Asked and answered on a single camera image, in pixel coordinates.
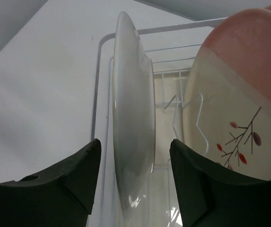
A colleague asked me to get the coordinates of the pink cream branch plate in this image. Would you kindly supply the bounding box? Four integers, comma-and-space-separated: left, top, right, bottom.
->
183, 9, 271, 180

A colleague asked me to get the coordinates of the white wire dish rack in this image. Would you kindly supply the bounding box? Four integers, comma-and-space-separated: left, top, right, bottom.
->
89, 12, 222, 227

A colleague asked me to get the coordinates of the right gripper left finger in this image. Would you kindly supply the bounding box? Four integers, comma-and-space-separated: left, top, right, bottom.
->
0, 139, 102, 227

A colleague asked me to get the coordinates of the red blue floral plate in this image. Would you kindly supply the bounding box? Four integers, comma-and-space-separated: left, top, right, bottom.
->
112, 12, 156, 227

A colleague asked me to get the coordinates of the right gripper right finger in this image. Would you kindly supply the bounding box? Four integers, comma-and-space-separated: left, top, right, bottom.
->
169, 139, 271, 227

